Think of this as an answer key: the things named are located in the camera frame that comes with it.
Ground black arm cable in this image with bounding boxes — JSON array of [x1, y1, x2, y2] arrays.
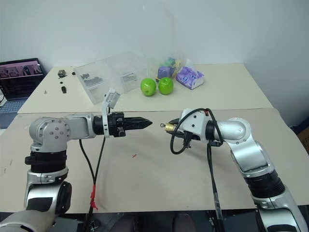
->
[[79, 136, 107, 232], [169, 108, 226, 232]]

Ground green apple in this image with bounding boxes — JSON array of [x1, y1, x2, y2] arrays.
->
[[157, 77, 175, 96], [140, 77, 157, 97]]

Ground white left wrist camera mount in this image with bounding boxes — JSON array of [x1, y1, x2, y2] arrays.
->
[[101, 88, 121, 139]]

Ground brass padlock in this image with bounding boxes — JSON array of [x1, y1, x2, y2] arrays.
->
[[159, 123, 175, 132]]

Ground clear plastic organizer box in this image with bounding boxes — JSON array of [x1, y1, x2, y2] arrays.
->
[[73, 51, 149, 105]]

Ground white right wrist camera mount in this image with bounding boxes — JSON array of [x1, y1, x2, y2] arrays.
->
[[179, 108, 211, 142]]

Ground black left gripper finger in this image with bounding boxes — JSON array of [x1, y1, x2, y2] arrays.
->
[[124, 116, 154, 125], [124, 123, 152, 131]]

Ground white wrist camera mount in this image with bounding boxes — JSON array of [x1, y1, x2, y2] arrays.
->
[[101, 88, 121, 139], [179, 108, 211, 142]]

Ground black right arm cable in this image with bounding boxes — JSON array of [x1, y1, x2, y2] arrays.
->
[[169, 108, 226, 232]]

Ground grey metal pieces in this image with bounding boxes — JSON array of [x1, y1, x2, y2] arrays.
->
[[121, 72, 136, 83]]

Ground open laptop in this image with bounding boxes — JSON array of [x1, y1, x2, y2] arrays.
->
[[0, 58, 47, 115]]

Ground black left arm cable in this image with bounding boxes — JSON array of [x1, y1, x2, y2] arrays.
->
[[79, 136, 107, 232]]

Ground small black hardware pieces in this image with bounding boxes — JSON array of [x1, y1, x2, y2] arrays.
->
[[81, 73, 102, 86]]

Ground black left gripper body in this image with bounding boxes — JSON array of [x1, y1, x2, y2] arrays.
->
[[107, 112, 126, 138]]

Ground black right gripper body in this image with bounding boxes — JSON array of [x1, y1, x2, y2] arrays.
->
[[177, 130, 201, 142]]

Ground purple tissue pack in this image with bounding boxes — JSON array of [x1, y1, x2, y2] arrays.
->
[[175, 65, 206, 91]]

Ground clear plastic bag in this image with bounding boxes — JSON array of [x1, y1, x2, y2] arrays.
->
[[154, 4, 195, 81]]

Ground red tape on cable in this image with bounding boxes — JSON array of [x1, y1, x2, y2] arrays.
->
[[89, 184, 99, 210]]

